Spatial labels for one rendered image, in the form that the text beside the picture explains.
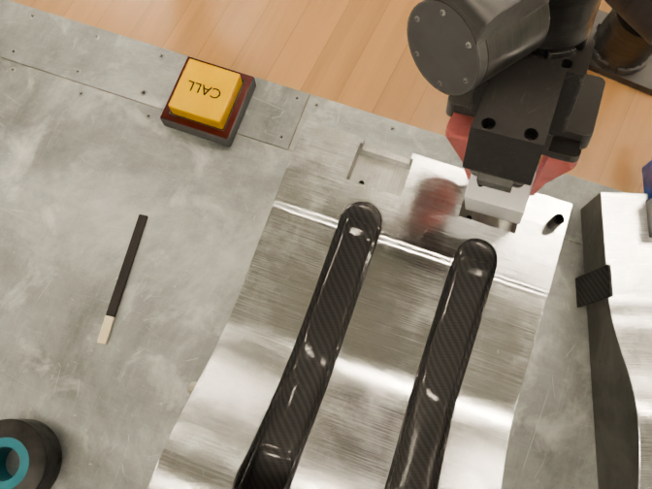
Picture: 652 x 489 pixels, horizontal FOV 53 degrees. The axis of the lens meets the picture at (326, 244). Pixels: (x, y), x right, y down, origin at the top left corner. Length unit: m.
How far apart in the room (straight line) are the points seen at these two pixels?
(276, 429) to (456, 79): 0.31
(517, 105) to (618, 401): 0.32
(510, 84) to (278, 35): 0.41
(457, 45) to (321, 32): 0.42
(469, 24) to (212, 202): 0.41
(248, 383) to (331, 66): 0.38
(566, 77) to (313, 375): 0.31
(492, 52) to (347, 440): 0.32
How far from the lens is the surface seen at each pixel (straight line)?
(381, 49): 0.77
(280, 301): 0.58
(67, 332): 0.72
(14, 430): 0.69
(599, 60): 0.80
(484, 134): 0.39
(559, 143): 0.50
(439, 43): 0.39
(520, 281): 0.60
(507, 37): 0.38
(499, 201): 0.55
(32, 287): 0.74
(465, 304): 0.59
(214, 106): 0.71
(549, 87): 0.43
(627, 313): 0.66
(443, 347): 0.59
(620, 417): 0.64
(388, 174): 0.64
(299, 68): 0.76
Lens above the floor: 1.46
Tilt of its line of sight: 75 degrees down
